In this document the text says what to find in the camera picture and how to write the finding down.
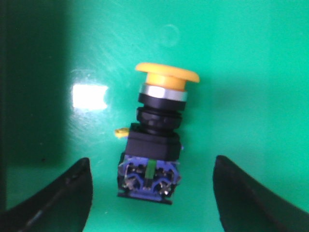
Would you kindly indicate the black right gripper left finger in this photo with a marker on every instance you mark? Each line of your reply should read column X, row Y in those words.
column 62, row 206

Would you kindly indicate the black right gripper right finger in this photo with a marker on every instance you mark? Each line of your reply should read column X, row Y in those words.
column 245, row 205

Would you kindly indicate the yellow mushroom push button switch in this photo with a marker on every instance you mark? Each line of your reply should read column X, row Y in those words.
column 148, row 167

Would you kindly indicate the green conveyor belt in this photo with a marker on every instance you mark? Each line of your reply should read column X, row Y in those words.
column 68, row 80

